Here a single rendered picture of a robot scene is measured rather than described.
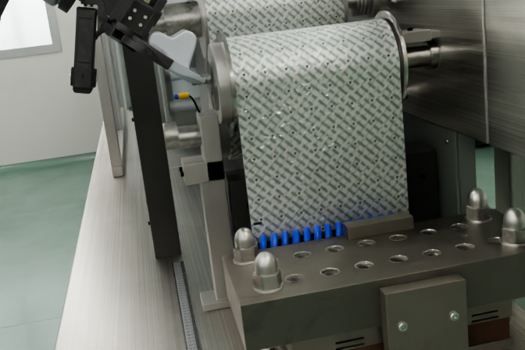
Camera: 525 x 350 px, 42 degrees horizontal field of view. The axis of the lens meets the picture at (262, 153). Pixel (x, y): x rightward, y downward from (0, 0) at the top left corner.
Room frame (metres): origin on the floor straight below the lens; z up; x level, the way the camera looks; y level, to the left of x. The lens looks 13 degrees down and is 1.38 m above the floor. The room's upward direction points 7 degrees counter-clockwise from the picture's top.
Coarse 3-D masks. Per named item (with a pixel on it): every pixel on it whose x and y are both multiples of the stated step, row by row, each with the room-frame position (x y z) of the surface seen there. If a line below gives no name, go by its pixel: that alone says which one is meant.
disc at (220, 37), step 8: (216, 40) 1.01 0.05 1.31; (224, 40) 0.94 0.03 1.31; (224, 48) 0.93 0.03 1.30; (232, 72) 0.91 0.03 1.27; (232, 80) 0.91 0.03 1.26; (232, 88) 0.91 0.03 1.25; (232, 96) 0.91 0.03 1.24; (232, 104) 0.92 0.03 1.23; (232, 112) 0.93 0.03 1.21; (232, 120) 0.95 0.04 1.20; (232, 128) 0.96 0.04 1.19
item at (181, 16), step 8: (168, 8) 1.20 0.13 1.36; (176, 8) 1.20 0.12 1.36; (184, 8) 1.20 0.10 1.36; (192, 8) 1.20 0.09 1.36; (168, 16) 1.19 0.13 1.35; (176, 16) 1.19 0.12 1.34; (184, 16) 1.19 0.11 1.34; (192, 16) 1.19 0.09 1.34; (200, 16) 1.20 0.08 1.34; (168, 24) 1.19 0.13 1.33; (176, 24) 1.19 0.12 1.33; (184, 24) 1.19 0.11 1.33; (192, 24) 1.19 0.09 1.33; (200, 24) 1.20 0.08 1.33; (168, 32) 1.19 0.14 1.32; (176, 32) 1.19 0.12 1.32; (192, 32) 1.20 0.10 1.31; (200, 32) 1.20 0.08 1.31
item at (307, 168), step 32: (256, 128) 0.92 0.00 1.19; (288, 128) 0.93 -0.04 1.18; (320, 128) 0.94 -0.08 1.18; (352, 128) 0.94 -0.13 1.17; (384, 128) 0.95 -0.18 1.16; (256, 160) 0.92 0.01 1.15; (288, 160) 0.93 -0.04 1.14; (320, 160) 0.94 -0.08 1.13; (352, 160) 0.94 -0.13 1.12; (384, 160) 0.95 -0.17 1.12; (256, 192) 0.92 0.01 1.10; (288, 192) 0.93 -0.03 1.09; (320, 192) 0.94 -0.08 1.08; (352, 192) 0.94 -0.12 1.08; (384, 192) 0.95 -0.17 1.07; (288, 224) 0.93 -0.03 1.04; (320, 224) 0.94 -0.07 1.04
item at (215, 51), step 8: (392, 32) 0.98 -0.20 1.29; (208, 48) 1.00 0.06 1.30; (216, 48) 0.95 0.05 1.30; (208, 56) 1.01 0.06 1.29; (216, 56) 0.94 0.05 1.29; (224, 56) 0.94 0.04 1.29; (216, 64) 0.93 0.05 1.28; (224, 64) 0.93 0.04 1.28; (216, 72) 0.93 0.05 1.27; (224, 72) 0.93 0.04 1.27; (400, 72) 0.97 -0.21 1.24; (216, 80) 0.94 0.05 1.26; (224, 80) 0.92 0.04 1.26; (224, 88) 0.92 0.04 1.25; (224, 96) 0.92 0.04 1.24; (224, 104) 0.93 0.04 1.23; (216, 112) 0.99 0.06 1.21; (224, 112) 0.93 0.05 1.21; (224, 120) 0.95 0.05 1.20
